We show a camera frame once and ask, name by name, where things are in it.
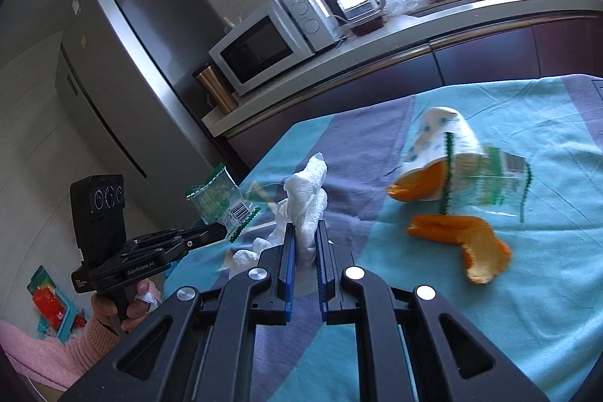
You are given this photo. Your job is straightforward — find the brown base cabinets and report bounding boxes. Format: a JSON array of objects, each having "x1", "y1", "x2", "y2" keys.
[{"x1": 226, "y1": 13, "x2": 603, "y2": 182}]

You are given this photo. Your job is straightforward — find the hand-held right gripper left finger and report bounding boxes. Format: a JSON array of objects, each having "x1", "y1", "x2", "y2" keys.
[{"x1": 59, "y1": 222, "x2": 297, "y2": 402}]

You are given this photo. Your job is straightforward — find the person's left hand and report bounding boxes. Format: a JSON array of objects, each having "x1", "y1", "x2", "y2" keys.
[{"x1": 90, "y1": 280, "x2": 161, "y2": 335}]

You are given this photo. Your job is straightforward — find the red and teal package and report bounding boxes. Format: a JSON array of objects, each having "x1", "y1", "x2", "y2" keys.
[{"x1": 27, "y1": 265, "x2": 88, "y2": 339}]

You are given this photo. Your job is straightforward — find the silver refrigerator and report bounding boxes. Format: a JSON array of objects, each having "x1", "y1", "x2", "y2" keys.
[{"x1": 55, "y1": 0, "x2": 251, "y2": 206}]

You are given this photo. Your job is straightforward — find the teal and grey printed blanket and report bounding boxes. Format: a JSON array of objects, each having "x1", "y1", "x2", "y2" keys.
[{"x1": 162, "y1": 74, "x2": 603, "y2": 402}]

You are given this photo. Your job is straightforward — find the green printed snack wrapper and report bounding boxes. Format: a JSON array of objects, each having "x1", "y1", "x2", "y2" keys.
[{"x1": 185, "y1": 164, "x2": 263, "y2": 243}]

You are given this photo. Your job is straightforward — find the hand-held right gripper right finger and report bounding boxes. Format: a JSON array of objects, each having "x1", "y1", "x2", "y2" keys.
[{"x1": 315, "y1": 220, "x2": 550, "y2": 402}]

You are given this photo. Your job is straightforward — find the clear green-edged wrapper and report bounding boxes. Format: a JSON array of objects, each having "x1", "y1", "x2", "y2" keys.
[{"x1": 439, "y1": 132, "x2": 533, "y2": 224}]

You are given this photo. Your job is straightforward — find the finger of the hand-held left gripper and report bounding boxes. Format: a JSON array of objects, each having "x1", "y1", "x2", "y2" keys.
[{"x1": 180, "y1": 224, "x2": 228, "y2": 251}]

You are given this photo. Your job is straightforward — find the small white tissue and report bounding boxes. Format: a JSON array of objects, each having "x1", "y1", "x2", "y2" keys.
[{"x1": 225, "y1": 235, "x2": 277, "y2": 278}]

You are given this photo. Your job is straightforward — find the copper travel tumbler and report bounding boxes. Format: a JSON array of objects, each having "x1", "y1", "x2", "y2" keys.
[{"x1": 193, "y1": 62, "x2": 239, "y2": 112}]

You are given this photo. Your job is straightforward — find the polka dot paper cup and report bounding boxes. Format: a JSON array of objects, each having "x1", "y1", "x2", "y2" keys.
[{"x1": 399, "y1": 105, "x2": 482, "y2": 196}]

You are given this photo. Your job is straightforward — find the person's left forearm pink sleeve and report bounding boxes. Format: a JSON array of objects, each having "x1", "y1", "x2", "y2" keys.
[{"x1": 0, "y1": 316, "x2": 126, "y2": 391}]

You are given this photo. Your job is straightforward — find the white microwave oven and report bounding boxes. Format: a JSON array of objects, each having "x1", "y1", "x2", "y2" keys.
[{"x1": 208, "y1": 0, "x2": 341, "y2": 97}]

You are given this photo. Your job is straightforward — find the small orange peel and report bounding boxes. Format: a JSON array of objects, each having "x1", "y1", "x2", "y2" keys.
[{"x1": 387, "y1": 161, "x2": 448, "y2": 202}]

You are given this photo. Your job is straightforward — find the large white tissue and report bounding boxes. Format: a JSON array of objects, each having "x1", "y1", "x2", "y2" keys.
[{"x1": 275, "y1": 151, "x2": 331, "y2": 264}]

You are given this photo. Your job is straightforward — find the large orange peel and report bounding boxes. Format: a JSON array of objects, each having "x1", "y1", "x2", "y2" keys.
[{"x1": 406, "y1": 213, "x2": 513, "y2": 286}]

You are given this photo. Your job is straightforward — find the light stone kitchen counter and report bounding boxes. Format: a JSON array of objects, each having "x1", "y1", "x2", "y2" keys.
[{"x1": 201, "y1": 0, "x2": 603, "y2": 138}]

